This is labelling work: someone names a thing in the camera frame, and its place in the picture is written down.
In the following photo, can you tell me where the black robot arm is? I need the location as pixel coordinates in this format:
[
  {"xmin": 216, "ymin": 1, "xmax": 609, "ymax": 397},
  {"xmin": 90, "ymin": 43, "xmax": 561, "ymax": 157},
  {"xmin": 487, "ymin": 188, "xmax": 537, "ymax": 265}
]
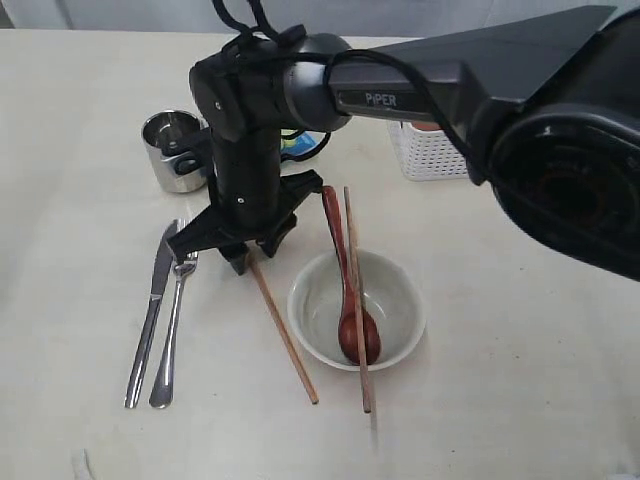
[{"xmin": 167, "ymin": 2, "xmax": 639, "ymax": 280}]

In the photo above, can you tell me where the blue potato chips bag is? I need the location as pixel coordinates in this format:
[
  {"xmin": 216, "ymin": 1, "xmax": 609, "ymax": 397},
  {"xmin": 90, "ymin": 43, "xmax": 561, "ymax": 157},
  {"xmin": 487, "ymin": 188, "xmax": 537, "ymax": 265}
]
[{"xmin": 281, "ymin": 130, "xmax": 318, "ymax": 156}]

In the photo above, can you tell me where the dark brown wooden spoon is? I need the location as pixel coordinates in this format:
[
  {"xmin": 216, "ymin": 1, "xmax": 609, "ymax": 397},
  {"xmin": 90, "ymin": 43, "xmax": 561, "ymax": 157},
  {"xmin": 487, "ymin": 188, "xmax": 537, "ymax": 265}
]
[{"xmin": 321, "ymin": 186, "xmax": 381, "ymax": 365}]

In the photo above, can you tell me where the pale green ceramic bowl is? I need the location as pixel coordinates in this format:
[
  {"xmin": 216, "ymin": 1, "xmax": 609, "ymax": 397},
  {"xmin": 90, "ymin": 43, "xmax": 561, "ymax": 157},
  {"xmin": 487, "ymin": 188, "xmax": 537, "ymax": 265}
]
[{"xmin": 287, "ymin": 249, "xmax": 426, "ymax": 372}]

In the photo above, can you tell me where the brown wooden chopstick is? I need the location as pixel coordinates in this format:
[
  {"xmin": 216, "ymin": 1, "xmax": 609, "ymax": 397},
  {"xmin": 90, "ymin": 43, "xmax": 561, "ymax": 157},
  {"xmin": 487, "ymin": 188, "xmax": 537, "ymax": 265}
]
[
  {"xmin": 343, "ymin": 186, "xmax": 373, "ymax": 414},
  {"xmin": 247, "ymin": 253, "xmax": 319, "ymax": 405}
]

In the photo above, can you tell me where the silver foil packet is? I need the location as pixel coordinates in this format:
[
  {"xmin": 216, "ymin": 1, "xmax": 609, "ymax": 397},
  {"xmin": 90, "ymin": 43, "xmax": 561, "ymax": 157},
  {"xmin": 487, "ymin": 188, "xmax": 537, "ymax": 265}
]
[{"xmin": 141, "ymin": 110, "xmax": 211, "ymax": 194}]

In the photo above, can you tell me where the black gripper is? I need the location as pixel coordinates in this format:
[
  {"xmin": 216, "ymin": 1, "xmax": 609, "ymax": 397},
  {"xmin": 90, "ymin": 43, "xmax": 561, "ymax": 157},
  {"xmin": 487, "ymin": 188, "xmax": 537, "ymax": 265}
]
[{"xmin": 167, "ymin": 170, "xmax": 323, "ymax": 275}]

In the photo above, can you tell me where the silver metal fork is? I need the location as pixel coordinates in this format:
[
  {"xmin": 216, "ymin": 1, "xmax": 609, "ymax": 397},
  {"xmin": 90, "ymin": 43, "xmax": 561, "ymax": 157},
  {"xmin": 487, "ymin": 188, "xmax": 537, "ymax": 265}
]
[{"xmin": 148, "ymin": 217, "xmax": 200, "ymax": 410}]

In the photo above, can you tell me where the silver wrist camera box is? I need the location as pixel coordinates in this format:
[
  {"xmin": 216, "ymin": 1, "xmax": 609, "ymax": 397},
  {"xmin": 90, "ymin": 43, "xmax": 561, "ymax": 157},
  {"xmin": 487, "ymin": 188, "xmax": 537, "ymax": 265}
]
[{"xmin": 158, "ymin": 127, "xmax": 213, "ymax": 177}]

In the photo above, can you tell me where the dark brown round plate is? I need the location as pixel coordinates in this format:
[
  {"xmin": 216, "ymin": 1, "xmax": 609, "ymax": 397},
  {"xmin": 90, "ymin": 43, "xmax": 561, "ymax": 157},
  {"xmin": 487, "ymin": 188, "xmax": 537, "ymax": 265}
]
[{"xmin": 411, "ymin": 121, "xmax": 441, "ymax": 131}]

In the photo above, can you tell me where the white perforated plastic basket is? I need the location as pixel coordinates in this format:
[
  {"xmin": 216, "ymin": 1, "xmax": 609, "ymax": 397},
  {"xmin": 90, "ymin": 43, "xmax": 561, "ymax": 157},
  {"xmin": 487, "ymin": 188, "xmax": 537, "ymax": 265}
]
[{"xmin": 386, "ymin": 121, "xmax": 468, "ymax": 182}]

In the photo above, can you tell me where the silver metal table knife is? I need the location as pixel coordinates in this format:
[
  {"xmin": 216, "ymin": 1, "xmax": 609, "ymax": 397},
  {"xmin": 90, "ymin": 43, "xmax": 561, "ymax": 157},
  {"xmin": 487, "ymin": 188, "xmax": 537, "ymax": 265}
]
[{"xmin": 124, "ymin": 219, "xmax": 179, "ymax": 409}]

